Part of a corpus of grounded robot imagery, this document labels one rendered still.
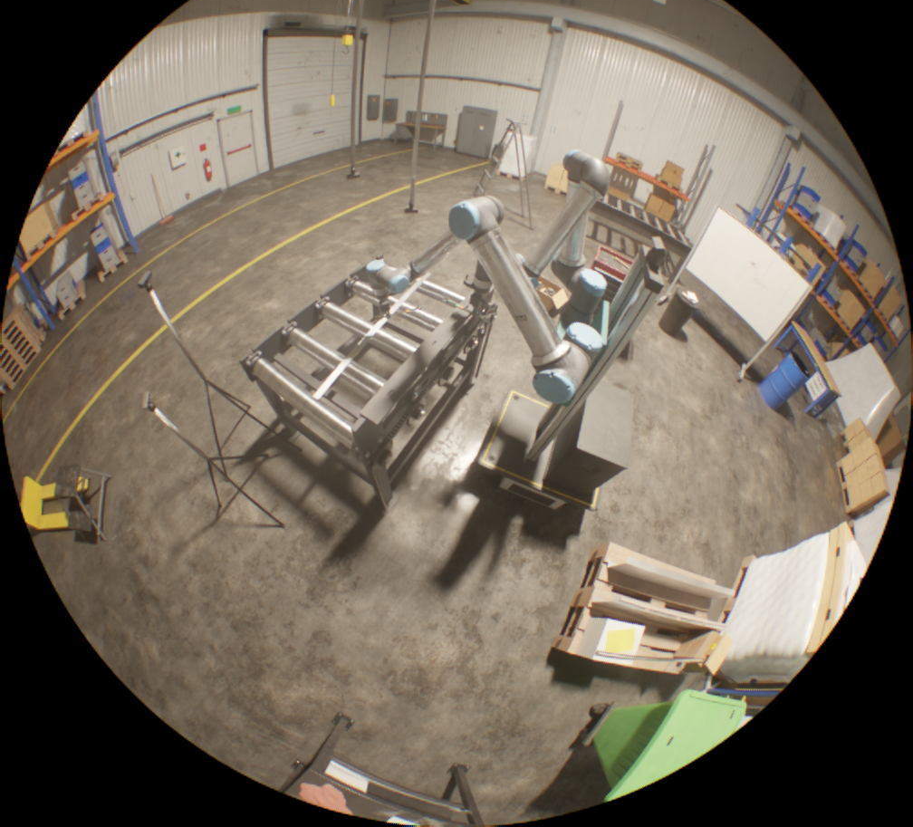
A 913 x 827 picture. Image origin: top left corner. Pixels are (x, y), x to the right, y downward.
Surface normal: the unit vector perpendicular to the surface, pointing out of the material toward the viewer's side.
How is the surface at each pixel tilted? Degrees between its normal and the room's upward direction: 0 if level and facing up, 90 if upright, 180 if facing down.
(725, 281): 90
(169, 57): 90
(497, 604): 0
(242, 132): 90
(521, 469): 0
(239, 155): 90
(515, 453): 0
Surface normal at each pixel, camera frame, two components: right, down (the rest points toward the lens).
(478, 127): -0.49, 0.64
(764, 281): -0.80, 0.40
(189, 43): 0.87, 0.44
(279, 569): 0.12, -0.62
